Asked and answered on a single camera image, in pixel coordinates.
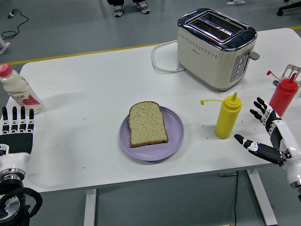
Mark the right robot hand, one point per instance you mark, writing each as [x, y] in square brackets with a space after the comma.
[294, 164]

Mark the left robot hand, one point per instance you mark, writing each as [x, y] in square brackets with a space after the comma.
[14, 160]

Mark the yellow squeeze bottle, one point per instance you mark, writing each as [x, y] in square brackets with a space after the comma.
[227, 117]

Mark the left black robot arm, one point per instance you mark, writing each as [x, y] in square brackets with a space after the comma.
[11, 197]

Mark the slice of bread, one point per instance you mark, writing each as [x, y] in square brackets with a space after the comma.
[147, 124]

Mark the white table leg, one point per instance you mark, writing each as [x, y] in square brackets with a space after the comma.
[90, 207]
[261, 197]

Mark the grey box under table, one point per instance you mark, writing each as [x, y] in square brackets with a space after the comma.
[228, 174]

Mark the red squeeze bottle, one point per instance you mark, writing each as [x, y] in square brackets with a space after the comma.
[283, 96]

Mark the milk bottle with pink cap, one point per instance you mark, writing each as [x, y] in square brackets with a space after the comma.
[18, 89]

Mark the metal spatula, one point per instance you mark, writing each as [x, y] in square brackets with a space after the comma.
[291, 70]

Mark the white stand base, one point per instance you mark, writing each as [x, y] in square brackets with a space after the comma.
[3, 46]

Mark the purple plate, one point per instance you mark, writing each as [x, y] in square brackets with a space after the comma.
[174, 141]

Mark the cream and chrome toaster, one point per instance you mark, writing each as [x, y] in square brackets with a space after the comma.
[202, 51]

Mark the black office chair base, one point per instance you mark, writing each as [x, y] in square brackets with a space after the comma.
[288, 8]

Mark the white floor object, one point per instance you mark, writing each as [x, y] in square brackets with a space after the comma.
[235, 2]

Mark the grey sneaker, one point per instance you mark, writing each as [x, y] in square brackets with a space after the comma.
[118, 10]
[144, 7]

